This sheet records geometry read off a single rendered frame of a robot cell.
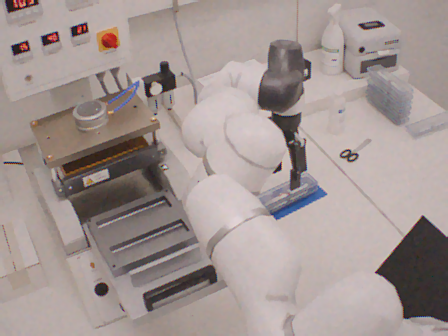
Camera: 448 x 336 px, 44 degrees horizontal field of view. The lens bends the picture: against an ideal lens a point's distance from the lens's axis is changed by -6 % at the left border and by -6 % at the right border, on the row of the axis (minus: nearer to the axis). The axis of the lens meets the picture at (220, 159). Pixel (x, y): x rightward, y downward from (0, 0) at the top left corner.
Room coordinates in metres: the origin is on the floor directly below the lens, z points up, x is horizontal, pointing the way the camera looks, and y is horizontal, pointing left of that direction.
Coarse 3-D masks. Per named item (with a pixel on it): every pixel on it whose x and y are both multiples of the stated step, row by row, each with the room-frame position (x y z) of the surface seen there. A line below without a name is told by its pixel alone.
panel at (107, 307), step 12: (84, 252) 0.87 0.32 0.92; (84, 264) 0.86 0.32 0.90; (96, 264) 0.87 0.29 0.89; (84, 276) 0.84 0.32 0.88; (96, 276) 0.85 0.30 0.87; (108, 288) 0.84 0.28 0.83; (96, 300) 0.82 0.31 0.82; (108, 300) 0.83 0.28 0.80; (108, 312) 0.81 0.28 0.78; (120, 312) 0.82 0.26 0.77
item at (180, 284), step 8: (192, 272) 0.73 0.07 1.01; (200, 272) 0.73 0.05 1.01; (208, 272) 0.73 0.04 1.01; (216, 272) 0.73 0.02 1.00; (176, 280) 0.71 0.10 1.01; (184, 280) 0.71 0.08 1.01; (192, 280) 0.71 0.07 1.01; (200, 280) 0.72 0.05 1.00; (216, 280) 0.73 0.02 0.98; (160, 288) 0.69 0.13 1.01; (168, 288) 0.69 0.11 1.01; (176, 288) 0.70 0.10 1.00; (184, 288) 0.70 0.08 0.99; (144, 296) 0.68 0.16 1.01; (152, 296) 0.68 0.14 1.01; (160, 296) 0.68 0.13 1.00; (168, 296) 0.69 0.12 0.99; (144, 304) 0.68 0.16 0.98; (152, 304) 0.67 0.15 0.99
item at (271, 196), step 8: (304, 176) 1.23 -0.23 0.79; (288, 184) 1.20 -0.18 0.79; (304, 184) 1.20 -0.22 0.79; (312, 184) 1.19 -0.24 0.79; (264, 192) 1.18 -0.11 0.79; (272, 192) 1.17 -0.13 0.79; (280, 192) 1.17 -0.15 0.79; (288, 192) 1.17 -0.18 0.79; (296, 192) 1.17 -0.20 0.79; (264, 200) 1.14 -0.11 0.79; (272, 200) 1.14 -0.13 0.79; (280, 200) 1.14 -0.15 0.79
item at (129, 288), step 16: (96, 256) 0.83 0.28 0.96; (176, 256) 0.77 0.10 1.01; (192, 256) 0.79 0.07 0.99; (128, 272) 0.77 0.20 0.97; (144, 272) 0.74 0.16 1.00; (160, 272) 0.76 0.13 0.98; (176, 272) 0.76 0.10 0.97; (112, 288) 0.75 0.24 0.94; (128, 288) 0.73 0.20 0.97; (144, 288) 0.73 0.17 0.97; (192, 288) 0.72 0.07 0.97; (208, 288) 0.72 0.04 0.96; (128, 304) 0.69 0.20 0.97; (160, 304) 0.69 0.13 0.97; (176, 304) 0.69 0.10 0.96; (144, 320) 0.66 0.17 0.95
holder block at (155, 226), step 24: (168, 192) 0.98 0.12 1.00; (96, 216) 0.91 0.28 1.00; (120, 216) 0.92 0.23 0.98; (144, 216) 0.92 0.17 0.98; (168, 216) 0.90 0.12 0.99; (96, 240) 0.84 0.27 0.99; (120, 240) 0.84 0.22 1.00; (144, 240) 0.85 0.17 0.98; (168, 240) 0.83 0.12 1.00; (192, 240) 0.84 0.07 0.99; (120, 264) 0.77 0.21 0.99; (144, 264) 0.79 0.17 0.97
